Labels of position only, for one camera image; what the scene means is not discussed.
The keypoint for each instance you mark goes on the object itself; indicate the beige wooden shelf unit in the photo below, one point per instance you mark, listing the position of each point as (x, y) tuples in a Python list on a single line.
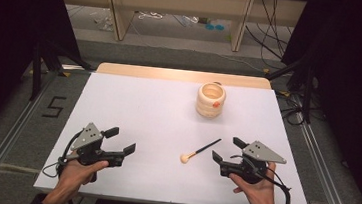
[(177, 11)]

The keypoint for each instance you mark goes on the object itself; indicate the black curtain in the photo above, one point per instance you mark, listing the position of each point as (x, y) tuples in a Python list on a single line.
[(353, 98), (10, 48)]

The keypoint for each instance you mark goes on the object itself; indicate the person's left hand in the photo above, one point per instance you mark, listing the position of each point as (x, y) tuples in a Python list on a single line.
[(81, 172)]

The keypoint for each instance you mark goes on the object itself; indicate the aluminium floor rail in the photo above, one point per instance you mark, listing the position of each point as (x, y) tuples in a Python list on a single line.
[(0, 151), (326, 176)]

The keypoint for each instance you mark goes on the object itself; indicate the person's right hand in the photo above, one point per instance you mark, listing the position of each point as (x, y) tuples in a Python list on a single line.
[(255, 191)]

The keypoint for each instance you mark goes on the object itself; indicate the blue round items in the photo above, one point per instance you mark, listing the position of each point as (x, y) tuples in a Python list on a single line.
[(214, 27)]

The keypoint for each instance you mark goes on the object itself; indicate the black metal stand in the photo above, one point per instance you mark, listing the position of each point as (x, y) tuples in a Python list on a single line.
[(43, 65), (299, 83)]

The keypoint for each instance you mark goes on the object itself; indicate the cream ribbed ceramic cup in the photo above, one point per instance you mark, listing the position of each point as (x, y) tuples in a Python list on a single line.
[(210, 100)]

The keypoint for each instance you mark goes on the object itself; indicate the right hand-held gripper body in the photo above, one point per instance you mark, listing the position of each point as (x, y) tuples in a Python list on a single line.
[(250, 164)]

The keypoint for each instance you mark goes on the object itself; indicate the white foam board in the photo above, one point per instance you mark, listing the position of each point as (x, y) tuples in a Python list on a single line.
[(171, 141)]

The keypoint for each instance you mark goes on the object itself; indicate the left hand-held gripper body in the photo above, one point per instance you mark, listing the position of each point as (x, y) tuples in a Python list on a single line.
[(89, 146)]

